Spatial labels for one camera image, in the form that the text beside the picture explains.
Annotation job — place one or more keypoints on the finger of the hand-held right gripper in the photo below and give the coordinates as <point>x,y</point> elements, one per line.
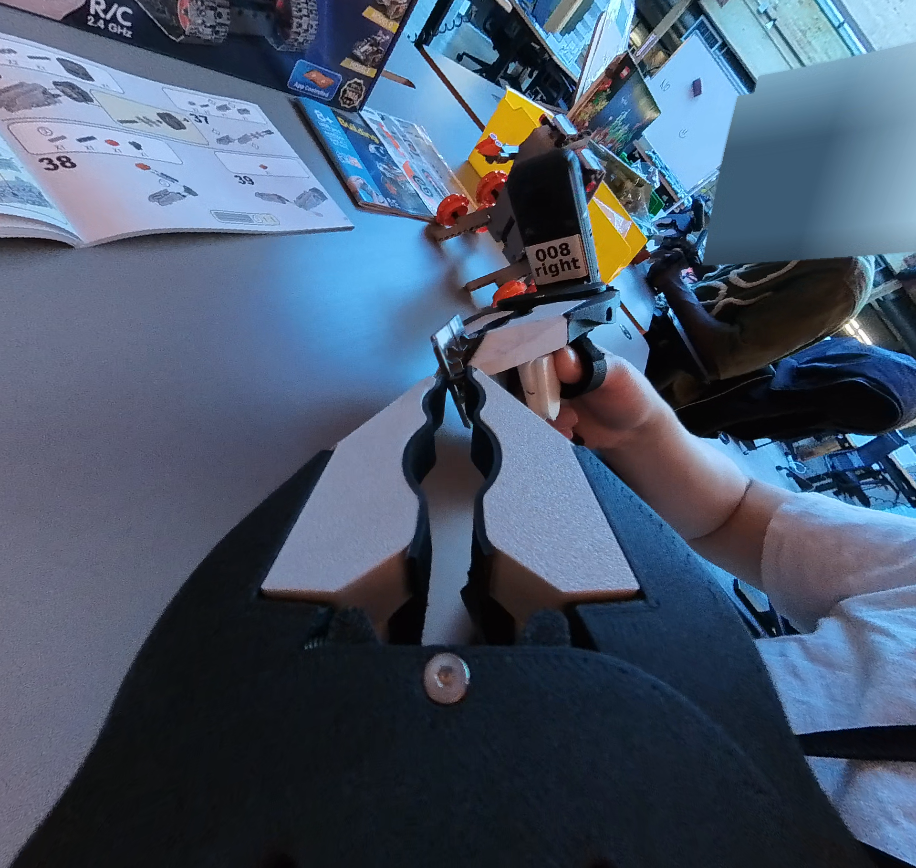
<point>522,345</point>

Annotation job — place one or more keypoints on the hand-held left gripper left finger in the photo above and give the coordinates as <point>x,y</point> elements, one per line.
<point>343,524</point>

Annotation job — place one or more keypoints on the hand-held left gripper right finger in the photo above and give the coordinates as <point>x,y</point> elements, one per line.
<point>558,524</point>

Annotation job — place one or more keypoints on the person's right forearm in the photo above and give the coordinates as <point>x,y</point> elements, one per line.
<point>701,481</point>

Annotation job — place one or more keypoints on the grey desk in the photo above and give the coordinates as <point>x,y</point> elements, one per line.
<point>179,417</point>

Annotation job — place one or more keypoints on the person's right hand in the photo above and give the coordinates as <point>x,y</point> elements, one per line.
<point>622,410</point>

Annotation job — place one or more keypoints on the grey orange toy robot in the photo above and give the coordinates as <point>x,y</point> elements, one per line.
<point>501,188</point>

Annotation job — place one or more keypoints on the yellow plastic bin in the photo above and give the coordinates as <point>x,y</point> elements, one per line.
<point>615,238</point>

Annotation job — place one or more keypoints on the colourful toy set box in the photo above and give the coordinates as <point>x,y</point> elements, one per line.
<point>622,109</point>

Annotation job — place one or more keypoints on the wood-edged neighbouring table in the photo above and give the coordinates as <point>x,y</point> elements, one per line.
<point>451,73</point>

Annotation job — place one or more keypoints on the whiteboard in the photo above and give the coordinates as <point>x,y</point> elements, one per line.
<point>694,116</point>

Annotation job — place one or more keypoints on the blue building booklet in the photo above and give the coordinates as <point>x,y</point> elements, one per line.
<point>379,159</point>

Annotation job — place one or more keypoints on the robot kit box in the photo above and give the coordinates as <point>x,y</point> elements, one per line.
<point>215,9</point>

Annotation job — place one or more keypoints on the open instruction booklet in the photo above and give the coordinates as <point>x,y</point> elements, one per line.
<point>143,166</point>

